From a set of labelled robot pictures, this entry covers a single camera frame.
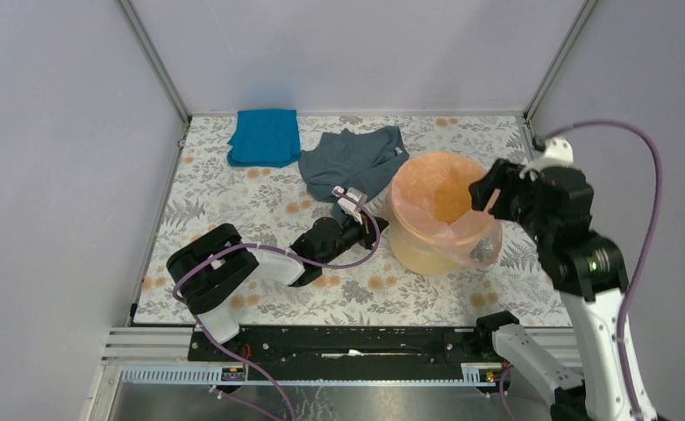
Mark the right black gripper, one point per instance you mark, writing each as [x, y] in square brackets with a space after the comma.
[504, 175]

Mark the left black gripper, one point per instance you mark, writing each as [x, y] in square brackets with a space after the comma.
[368, 230]

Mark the yellow round trash bin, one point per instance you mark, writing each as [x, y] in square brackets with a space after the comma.
[423, 255]

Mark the pink plastic trash bag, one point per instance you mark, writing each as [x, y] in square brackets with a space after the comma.
[435, 203]

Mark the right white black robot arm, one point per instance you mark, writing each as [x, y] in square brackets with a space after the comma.
[552, 204]

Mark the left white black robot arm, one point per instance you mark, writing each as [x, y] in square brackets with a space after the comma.
[208, 271]

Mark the grey crumpled shirt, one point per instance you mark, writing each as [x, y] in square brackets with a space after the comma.
[366, 162]

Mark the floral patterned table mat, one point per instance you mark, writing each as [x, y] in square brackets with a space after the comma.
[271, 206]

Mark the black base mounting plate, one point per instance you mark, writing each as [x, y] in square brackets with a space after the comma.
[274, 345]

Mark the folded blue cloth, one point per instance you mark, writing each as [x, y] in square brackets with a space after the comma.
[267, 138]

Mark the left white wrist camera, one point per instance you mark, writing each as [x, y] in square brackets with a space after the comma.
[351, 201]

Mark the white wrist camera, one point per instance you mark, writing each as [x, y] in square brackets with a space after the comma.
[558, 153]
[351, 201]

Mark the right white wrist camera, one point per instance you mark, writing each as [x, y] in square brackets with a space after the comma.
[558, 153]

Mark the right aluminium corner post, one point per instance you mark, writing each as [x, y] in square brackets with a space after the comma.
[567, 44]

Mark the aluminium corner post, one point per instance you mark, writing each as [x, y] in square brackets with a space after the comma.
[153, 59]
[567, 44]

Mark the perforated metal cable rail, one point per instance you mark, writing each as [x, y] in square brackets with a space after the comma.
[340, 373]

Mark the left aluminium corner post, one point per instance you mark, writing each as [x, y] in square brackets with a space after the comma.
[153, 59]

